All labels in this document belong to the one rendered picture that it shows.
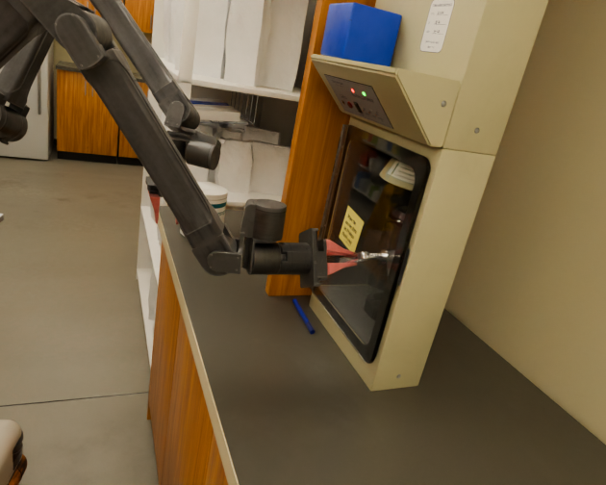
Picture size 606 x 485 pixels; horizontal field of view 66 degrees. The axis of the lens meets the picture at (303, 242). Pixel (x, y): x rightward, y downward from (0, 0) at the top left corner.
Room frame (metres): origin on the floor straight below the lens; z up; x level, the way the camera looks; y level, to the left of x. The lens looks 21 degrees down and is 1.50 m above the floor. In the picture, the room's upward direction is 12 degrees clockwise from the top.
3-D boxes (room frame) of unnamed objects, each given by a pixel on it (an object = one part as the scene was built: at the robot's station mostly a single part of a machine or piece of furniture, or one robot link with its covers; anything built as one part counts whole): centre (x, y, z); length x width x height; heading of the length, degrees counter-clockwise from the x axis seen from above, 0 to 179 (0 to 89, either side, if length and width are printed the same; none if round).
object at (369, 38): (0.94, -0.03, 1.56); 0.10 x 0.10 x 0.09; 26
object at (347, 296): (0.89, -0.11, 1.19); 0.30 x 0.01 x 0.40; 25
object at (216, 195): (1.36, 0.32, 1.02); 0.13 x 0.13 x 0.15
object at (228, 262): (0.74, 0.10, 1.21); 0.12 x 0.09 x 0.11; 99
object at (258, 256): (0.74, 0.06, 1.18); 0.07 x 0.06 x 0.07; 114
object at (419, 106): (0.87, -0.06, 1.46); 0.32 x 0.11 x 0.10; 26
